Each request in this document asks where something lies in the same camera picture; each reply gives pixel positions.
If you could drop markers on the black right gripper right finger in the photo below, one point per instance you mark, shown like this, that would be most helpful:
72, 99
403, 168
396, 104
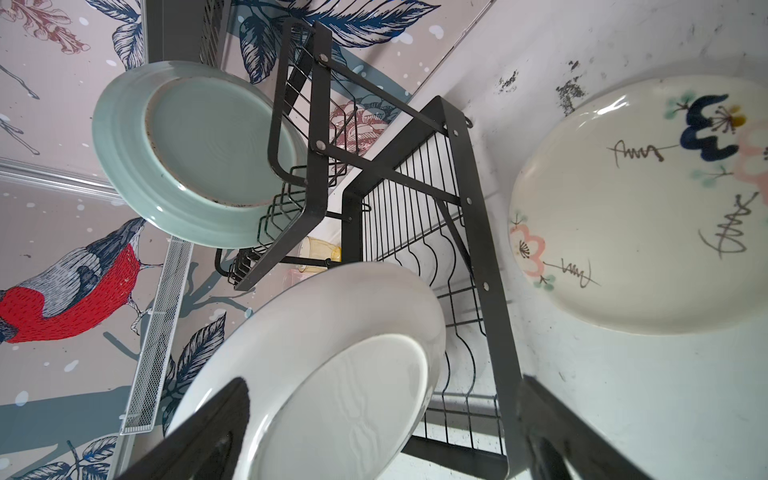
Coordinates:
558, 442

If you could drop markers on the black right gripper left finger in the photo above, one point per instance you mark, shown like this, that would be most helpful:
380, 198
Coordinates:
206, 446

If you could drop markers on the white watermelon plate blue rim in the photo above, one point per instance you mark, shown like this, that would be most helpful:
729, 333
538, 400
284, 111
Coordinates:
339, 370

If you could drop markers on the cream white plate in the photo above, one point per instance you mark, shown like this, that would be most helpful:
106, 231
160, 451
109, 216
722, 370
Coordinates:
645, 210

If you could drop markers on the mint green plate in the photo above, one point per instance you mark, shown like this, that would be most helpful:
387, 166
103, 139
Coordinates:
186, 146

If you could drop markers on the black wire dish rack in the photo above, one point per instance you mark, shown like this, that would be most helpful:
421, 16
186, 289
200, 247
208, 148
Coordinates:
403, 184

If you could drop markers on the yellow plastic cup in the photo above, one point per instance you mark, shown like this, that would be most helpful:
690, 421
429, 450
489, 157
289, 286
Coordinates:
317, 249

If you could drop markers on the horizontal aluminium crossbar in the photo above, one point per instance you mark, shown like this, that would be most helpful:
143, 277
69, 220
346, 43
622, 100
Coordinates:
45, 177

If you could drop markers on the white mesh wall basket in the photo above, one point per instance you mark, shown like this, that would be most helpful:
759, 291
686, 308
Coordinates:
146, 390

